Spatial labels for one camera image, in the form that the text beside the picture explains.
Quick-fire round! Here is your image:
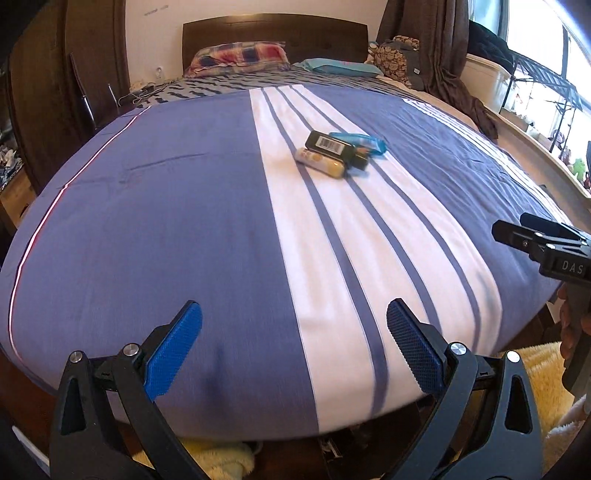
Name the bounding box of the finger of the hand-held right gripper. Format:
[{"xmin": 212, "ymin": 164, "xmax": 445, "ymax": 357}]
[
  {"xmin": 492, "ymin": 220, "xmax": 557, "ymax": 254},
  {"xmin": 519, "ymin": 212, "xmax": 591, "ymax": 243}
]

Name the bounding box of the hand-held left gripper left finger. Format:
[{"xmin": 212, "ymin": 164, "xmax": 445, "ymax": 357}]
[{"xmin": 50, "ymin": 300, "xmax": 204, "ymax": 480}]

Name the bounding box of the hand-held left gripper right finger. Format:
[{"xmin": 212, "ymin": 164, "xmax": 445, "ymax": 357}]
[{"xmin": 386, "ymin": 298, "xmax": 543, "ymax": 480}]

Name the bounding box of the yellow lotion bottle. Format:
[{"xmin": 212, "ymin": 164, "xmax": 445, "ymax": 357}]
[{"xmin": 294, "ymin": 148, "xmax": 345, "ymax": 179}]

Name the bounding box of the person's right hand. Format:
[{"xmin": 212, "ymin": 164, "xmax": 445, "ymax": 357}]
[{"xmin": 557, "ymin": 284, "xmax": 591, "ymax": 361}]

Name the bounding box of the window sill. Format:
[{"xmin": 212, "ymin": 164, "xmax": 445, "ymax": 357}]
[{"xmin": 485, "ymin": 111, "xmax": 591, "ymax": 209}]

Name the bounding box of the yellow fluffy rug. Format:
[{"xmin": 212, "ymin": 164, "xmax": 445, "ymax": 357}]
[{"xmin": 134, "ymin": 342, "xmax": 591, "ymax": 480}]

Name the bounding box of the blue white striped bedsheet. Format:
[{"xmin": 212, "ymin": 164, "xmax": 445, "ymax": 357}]
[{"xmin": 0, "ymin": 83, "xmax": 573, "ymax": 439}]

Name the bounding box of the black metal rack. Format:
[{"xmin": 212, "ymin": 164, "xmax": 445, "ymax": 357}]
[{"xmin": 503, "ymin": 51, "xmax": 581, "ymax": 153}]

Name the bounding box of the white storage box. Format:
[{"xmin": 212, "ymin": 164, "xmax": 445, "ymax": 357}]
[{"xmin": 464, "ymin": 53, "xmax": 513, "ymax": 114}]

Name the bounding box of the teal plastic packet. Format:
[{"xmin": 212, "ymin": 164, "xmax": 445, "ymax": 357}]
[{"xmin": 329, "ymin": 131, "xmax": 387, "ymax": 157}]

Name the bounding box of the black jacket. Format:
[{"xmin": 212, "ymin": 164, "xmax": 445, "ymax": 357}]
[{"xmin": 468, "ymin": 21, "xmax": 515, "ymax": 75}]

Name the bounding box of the dark green bottle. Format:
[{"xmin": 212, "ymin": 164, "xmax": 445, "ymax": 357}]
[{"xmin": 305, "ymin": 130, "xmax": 370, "ymax": 171}]

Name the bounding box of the brown curtain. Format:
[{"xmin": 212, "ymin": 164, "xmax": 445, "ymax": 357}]
[{"xmin": 376, "ymin": 0, "xmax": 499, "ymax": 141}]

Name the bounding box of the patterned grey backpack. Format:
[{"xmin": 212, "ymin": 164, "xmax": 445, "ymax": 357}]
[{"xmin": 367, "ymin": 36, "xmax": 428, "ymax": 90}]

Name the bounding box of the teal pillow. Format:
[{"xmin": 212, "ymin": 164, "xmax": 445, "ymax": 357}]
[{"xmin": 293, "ymin": 58, "xmax": 384, "ymax": 78}]

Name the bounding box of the grey black striped blanket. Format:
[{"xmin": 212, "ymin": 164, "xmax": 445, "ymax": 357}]
[{"xmin": 139, "ymin": 69, "xmax": 416, "ymax": 110}]

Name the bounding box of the dark wooden wardrobe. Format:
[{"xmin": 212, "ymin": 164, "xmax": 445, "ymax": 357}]
[{"xmin": 7, "ymin": 0, "xmax": 130, "ymax": 195}]

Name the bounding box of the plaid pillow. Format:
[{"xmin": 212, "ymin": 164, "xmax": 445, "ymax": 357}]
[{"xmin": 184, "ymin": 41, "xmax": 291, "ymax": 78}]

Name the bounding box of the dark wooden headboard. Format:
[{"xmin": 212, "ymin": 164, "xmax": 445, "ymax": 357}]
[{"xmin": 182, "ymin": 14, "xmax": 369, "ymax": 77}]

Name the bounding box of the charger cable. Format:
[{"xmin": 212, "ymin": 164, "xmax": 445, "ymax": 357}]
[{"xmin": 117, "ymin": 80, "xmax": 158, "ymax": 108}]

